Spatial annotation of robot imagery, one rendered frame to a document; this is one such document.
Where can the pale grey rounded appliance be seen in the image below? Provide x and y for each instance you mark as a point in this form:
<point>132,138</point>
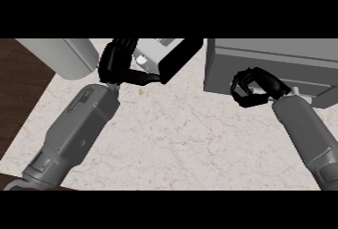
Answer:
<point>61,56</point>

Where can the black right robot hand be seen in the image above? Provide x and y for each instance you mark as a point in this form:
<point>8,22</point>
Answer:
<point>275,85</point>

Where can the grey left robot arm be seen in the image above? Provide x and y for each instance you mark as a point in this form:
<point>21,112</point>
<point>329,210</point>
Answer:
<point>74,128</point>

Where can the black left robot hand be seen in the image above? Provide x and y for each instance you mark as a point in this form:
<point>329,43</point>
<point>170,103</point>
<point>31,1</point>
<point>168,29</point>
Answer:
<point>114,67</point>

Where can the small white cup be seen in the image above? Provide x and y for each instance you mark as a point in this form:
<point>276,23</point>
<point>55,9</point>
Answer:
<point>140,60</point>

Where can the grey drawer cabinet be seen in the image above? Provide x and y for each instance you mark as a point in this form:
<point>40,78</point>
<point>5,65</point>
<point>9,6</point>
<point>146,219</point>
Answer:
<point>281,59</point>

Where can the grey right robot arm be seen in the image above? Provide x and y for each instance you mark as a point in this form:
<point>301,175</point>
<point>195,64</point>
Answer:
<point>303,131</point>

